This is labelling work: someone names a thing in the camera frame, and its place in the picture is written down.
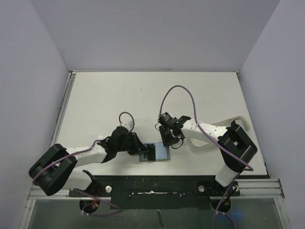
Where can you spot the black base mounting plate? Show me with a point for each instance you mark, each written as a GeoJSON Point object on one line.
{"type": "Point", "coordinates": [162, 192]}

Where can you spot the white plastic tray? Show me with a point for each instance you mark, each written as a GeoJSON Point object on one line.
{"type": "Point", "coordinates": [201, 136]}

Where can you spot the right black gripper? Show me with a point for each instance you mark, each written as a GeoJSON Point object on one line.
{"type": "Point", "coordinates": [167, 133]}

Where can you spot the aluminium rail frame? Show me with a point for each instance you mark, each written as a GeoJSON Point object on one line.
{"type": "Point", "coordinates": [95, 103]}

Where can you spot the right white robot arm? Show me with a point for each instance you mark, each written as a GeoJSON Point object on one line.
{"type": "Point", "coordinates": [236, 146]}

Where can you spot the grey card holder wallet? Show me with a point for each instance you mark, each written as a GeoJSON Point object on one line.
{"type": "Point", "coordinates": [162, 153]}

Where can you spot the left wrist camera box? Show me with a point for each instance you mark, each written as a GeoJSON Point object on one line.
{"type": "Point", "coordinates": [128, 124]}

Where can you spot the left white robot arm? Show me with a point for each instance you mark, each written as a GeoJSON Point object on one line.
{"type": "Point", "coordinates": [57, 167]}

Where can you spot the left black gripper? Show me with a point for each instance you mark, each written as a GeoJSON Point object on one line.
{"type": "Point", "coordinates": [138, 146]}

